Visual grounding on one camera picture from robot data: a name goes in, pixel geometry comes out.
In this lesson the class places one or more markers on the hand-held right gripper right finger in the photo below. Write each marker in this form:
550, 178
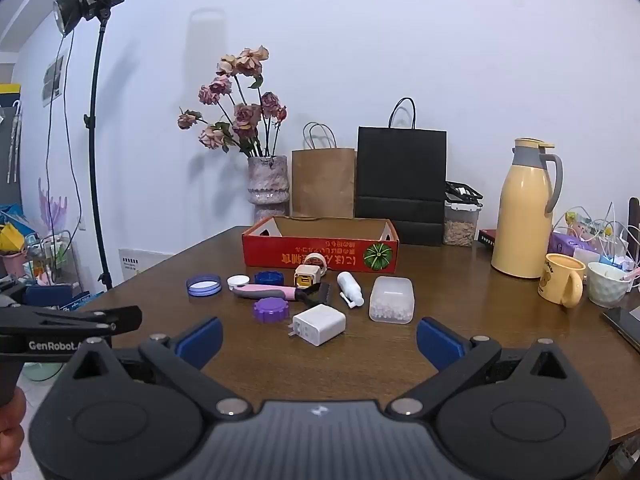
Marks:
440, 345

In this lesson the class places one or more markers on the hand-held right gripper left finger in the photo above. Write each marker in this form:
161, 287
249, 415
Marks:
202, 342

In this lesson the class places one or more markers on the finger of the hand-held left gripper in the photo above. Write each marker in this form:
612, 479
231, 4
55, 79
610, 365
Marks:
115, 317

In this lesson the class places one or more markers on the purple transparent round jar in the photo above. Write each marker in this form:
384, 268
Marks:
203, 287

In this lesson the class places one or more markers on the small white round cap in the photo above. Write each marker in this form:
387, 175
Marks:
238, 282

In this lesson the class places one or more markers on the purple ridged bottle cap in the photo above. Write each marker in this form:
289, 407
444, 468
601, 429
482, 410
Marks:
270, 310

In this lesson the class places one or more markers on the blue ridged bottle cap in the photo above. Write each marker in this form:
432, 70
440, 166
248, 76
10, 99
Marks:
267, 277

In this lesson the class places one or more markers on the white spray bottle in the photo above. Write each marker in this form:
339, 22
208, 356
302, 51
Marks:
347, 285

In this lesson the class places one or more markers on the white wall charger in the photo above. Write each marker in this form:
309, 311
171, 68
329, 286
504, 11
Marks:
320, 325

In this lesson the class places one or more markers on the white yellow cube charger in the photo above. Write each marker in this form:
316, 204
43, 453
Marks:
306, 277

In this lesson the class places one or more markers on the white tape roll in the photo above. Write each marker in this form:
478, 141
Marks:
320, 260

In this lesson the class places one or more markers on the red cardboard box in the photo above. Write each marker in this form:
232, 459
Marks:
320, 255

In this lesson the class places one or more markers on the person's left hand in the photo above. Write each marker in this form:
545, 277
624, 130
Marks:
11, 427

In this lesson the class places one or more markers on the green basin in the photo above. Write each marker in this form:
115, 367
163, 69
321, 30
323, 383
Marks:
42, 371

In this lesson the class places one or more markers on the clear seed storage container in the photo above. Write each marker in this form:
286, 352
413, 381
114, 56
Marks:
459, 230

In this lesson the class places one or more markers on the purple flower ornament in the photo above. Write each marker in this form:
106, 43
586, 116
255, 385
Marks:
52, 207

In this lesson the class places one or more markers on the yellow mug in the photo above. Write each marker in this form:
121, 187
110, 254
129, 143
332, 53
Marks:
557, 280

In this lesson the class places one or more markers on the yellow thermos jug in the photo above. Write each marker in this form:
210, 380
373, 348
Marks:
520, 220

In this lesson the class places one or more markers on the purple tissue pack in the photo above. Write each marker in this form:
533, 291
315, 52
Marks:
567, 246

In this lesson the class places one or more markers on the black paper bag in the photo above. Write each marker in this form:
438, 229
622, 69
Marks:
400, 175

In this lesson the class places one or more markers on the mottled pink ceramic vase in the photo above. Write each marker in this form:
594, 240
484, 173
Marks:
267, 180

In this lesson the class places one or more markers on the white dimpled cup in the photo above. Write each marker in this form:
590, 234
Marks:
607, 290

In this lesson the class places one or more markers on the black tablet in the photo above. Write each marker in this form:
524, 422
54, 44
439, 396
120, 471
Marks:
625, 322

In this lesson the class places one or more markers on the black light stand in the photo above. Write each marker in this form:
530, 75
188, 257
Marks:
92, 125

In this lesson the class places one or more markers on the brown paper bag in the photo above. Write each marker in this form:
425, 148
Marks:
322, 180

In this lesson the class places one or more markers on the dried pink roses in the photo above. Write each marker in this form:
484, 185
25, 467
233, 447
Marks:
247, 115

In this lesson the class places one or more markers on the wall poster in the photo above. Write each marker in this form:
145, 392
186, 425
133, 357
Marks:
52, 80

